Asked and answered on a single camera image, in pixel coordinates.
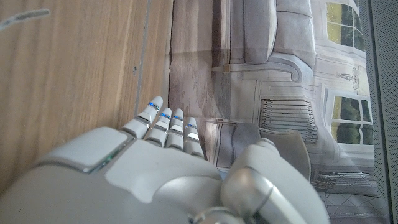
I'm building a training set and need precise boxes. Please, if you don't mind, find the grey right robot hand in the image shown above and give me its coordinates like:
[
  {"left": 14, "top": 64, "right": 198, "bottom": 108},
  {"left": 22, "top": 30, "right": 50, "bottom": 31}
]
[{"left": 0, "top": 95, "right": 330, "bottom": 224}]

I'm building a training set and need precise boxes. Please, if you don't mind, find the printed sofa room backdrop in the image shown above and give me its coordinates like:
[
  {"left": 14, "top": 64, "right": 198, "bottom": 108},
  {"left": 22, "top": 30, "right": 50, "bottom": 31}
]
[{"left": 167, "top": 0, "right": 389, "bottom": 224}]

